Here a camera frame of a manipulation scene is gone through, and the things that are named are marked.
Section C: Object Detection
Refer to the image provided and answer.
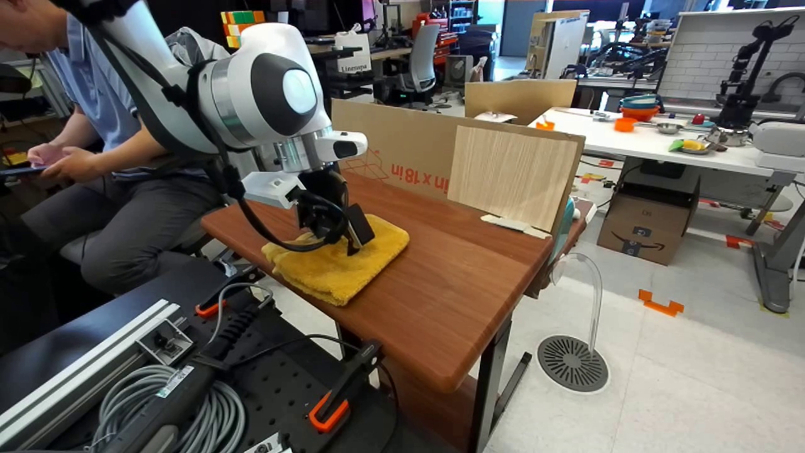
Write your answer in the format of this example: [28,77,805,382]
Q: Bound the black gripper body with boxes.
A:
[297,172,348,240]

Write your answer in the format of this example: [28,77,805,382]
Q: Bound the yellow towel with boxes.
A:
[261,214,411,308]

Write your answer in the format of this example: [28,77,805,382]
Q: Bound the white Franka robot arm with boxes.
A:
[53,0,375,254]

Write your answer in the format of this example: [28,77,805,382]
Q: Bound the black small robot arm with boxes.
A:
[715,16,797,130]

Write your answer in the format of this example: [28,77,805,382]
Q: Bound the large cardboard box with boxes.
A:
[333,101,463,199]

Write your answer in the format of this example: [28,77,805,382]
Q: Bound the orange black clamp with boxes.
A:
[193,281,252,319]
[306,343,380,432]

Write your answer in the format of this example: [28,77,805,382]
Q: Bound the light wooden board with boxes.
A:
[448,125,584,235]

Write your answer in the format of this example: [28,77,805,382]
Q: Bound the grey office chair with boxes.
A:
[394,26,441,94]

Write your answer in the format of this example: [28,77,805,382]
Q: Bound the seated person in blue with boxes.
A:
[0,0,221,291]

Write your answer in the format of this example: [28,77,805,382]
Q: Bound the white floor fan stand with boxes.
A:
[535,250,613,394]

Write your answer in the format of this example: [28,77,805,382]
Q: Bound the small cardboard box on floor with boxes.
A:
[597,178,700,264]

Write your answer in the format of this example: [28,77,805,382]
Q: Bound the white side table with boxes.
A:
[534,109,805,314]

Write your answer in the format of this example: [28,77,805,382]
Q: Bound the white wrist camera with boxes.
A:
[323,130,368,162]

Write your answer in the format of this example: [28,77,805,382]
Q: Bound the silver aluminium rail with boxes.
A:
[0,300,179,451]

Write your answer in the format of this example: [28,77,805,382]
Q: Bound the grey coiled cable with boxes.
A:
[85,363,248,453]

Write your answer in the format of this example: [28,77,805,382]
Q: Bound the orange bracket on floor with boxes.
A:
[638,290,684,316]

